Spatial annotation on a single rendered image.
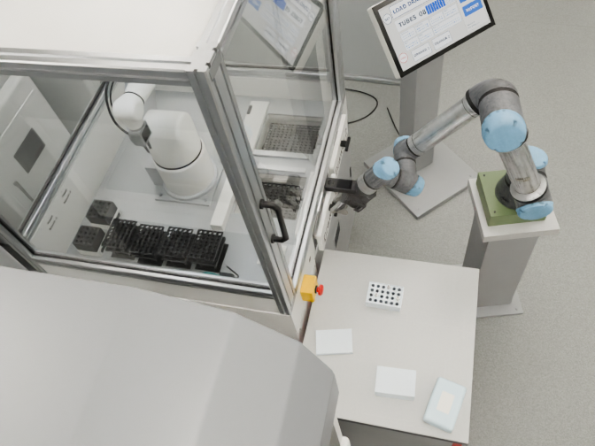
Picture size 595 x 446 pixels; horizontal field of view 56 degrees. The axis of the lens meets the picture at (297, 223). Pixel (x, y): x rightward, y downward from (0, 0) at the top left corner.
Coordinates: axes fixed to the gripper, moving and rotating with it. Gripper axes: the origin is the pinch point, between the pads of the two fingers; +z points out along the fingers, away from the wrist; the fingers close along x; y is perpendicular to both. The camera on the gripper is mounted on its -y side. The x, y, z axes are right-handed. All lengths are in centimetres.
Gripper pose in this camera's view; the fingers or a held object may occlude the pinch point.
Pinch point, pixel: (331, 206)
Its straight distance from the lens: 209.7
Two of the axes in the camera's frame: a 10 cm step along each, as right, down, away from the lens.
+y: 8.7, 4.1, 2.9
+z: -4.5, 3.8, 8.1
